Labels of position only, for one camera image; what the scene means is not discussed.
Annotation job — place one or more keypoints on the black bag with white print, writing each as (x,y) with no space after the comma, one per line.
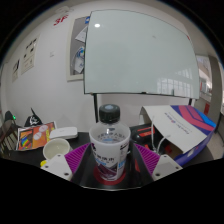
(32,118)

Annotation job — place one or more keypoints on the black and red tool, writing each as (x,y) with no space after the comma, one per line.
(141,135)

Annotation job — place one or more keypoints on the small white wall poster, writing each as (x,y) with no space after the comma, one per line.
(15,70)

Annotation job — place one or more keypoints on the red-lettered wall sign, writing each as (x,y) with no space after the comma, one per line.
(60,20)

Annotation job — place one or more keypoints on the grey notice board with papers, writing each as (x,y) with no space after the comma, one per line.
(76,56)

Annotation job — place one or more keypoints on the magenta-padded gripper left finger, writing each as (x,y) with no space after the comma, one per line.
(60,165)

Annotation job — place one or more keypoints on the large white wall poster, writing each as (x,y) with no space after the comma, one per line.
(29,55)

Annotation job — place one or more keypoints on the white blue pink paper bag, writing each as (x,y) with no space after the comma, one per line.
(186,128)

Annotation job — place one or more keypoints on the white wall-mounted fixture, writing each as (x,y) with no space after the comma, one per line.
(65,10)

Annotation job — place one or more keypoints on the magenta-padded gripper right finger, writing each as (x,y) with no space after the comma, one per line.
(165,165)

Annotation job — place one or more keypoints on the flat round red coaster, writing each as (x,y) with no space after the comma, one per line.
(124,178)

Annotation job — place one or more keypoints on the orange printed mouse pad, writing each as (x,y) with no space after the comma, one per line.
(31,136)

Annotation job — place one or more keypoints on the large whiteboard on stand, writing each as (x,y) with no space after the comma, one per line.
(140,53)

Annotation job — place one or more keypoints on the white wall switch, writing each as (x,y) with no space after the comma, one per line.
(51,53)

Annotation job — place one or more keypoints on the clear black-capped water bottle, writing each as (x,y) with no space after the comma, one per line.
(110,150)

